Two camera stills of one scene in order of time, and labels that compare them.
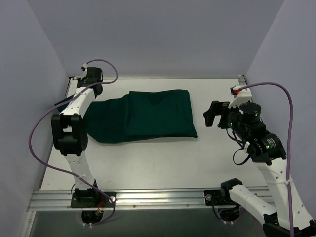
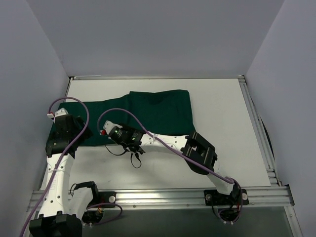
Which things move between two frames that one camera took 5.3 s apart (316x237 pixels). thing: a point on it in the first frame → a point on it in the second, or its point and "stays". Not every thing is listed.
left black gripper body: (91, 74) → (82, 132)
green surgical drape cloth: (154, 114) stays
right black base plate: (217, 197) stays
